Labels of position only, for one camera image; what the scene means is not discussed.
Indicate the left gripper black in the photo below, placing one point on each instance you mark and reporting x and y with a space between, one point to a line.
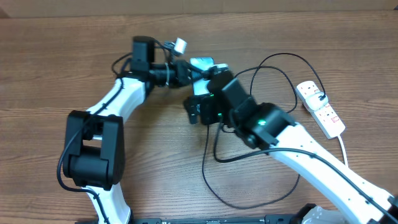
179 74

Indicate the Samsung Galaxy smartphone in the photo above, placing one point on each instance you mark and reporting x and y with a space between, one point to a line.
200 81

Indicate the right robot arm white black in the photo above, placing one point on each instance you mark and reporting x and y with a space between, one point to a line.
267 129

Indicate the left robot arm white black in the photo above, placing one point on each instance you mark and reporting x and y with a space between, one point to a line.
93 158

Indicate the white charger plug adapter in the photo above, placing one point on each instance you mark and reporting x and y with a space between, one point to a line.
316 101

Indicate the white power strip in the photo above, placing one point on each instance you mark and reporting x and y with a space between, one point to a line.
326 117

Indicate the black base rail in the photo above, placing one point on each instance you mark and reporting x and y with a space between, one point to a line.
267 219

